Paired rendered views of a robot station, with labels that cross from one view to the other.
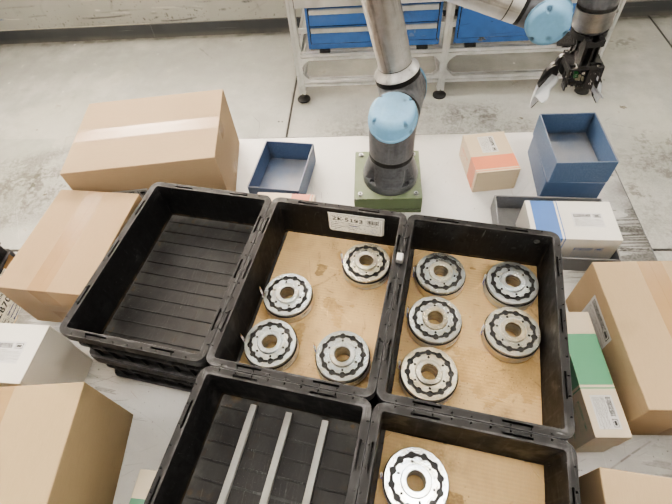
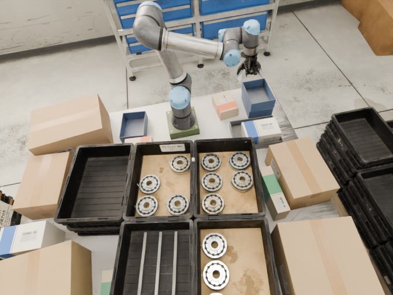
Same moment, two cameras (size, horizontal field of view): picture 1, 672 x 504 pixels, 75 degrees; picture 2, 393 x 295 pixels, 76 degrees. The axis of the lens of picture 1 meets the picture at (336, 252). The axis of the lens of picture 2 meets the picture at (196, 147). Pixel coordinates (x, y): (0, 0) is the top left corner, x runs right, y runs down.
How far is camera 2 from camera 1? 33 cm
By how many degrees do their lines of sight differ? 8
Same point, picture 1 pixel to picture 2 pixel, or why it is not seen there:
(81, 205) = (42, 162)
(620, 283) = (280, 151)
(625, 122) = (288, 67)
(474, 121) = (219, 77)
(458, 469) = (230, 237)
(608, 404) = (281, 199)
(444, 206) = (209, 129)
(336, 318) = (172, 189)
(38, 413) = (54, 257)
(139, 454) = (98, 266)
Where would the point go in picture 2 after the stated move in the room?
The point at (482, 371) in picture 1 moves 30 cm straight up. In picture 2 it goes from (233, 198) to (237, 165)
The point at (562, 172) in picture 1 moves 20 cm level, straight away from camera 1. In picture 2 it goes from (254, 107) to (261, 85)
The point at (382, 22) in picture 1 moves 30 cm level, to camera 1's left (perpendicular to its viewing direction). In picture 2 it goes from (166, 59) to (109, 75)
